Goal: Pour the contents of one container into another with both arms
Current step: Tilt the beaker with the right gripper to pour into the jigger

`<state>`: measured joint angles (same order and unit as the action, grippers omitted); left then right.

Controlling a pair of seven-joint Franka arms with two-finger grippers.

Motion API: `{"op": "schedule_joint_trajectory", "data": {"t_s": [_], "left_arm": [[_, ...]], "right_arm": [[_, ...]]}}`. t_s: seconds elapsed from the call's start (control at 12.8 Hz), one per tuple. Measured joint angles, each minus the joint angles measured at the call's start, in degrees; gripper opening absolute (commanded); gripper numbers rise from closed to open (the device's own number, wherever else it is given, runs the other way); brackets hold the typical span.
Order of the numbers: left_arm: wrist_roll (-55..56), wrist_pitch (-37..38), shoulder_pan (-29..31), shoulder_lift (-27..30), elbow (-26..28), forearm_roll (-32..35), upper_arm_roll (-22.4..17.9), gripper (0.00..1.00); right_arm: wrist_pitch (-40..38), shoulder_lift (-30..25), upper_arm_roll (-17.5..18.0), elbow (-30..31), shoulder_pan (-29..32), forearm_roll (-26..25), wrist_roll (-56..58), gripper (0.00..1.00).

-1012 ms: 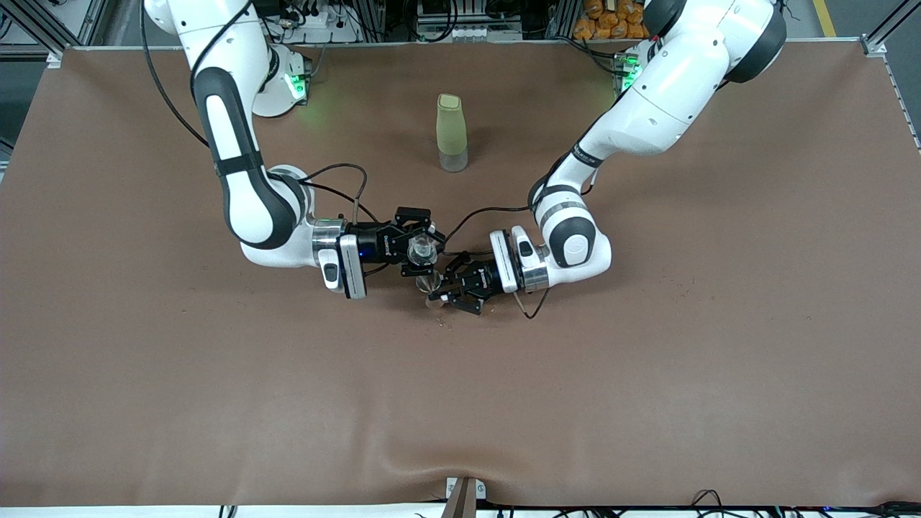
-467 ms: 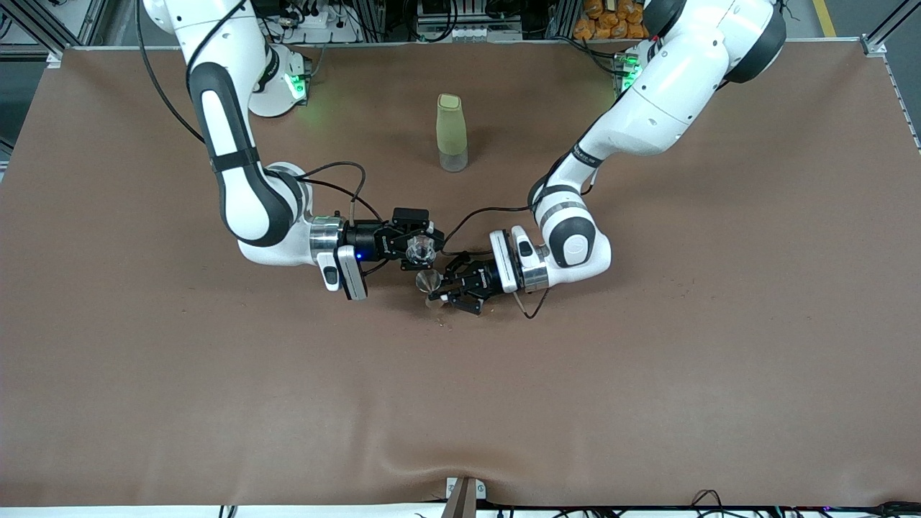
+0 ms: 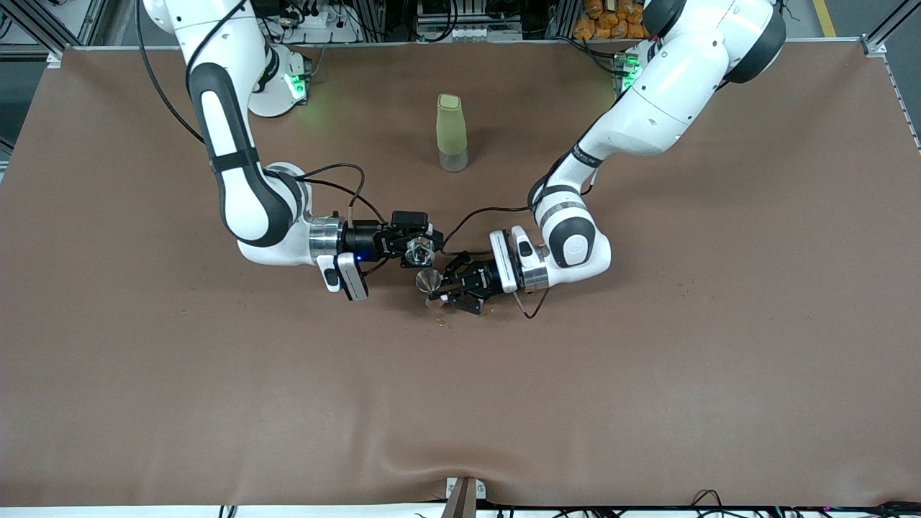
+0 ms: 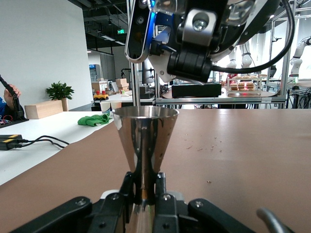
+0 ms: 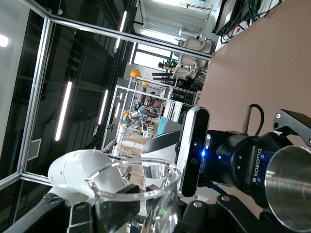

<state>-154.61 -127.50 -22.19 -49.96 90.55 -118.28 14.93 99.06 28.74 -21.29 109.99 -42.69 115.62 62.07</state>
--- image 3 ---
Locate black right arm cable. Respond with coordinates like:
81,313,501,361
135,0,393,278

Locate metal table edge clamp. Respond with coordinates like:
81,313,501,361
445,476,487,518

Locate aluminium frame post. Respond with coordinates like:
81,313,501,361
0,0,109,60
860,0,921,58

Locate clear glass shaker cup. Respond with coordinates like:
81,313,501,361
404,237,437,267

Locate white empty socket strip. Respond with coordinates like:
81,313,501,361
417,25,522,42

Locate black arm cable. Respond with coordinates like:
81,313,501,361
440,205,551,319
135,0,393,278

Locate steel double jigger measuring cup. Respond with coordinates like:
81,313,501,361
416,270,445,309

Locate green bottle with clear base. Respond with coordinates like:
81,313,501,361
436,94,469,173

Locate white power strip with plugs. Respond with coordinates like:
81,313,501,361
277,7,360,44

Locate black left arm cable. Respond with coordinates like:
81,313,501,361
440,205,551,319

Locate orange snack bag pile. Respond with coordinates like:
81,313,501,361
573,0,659,41

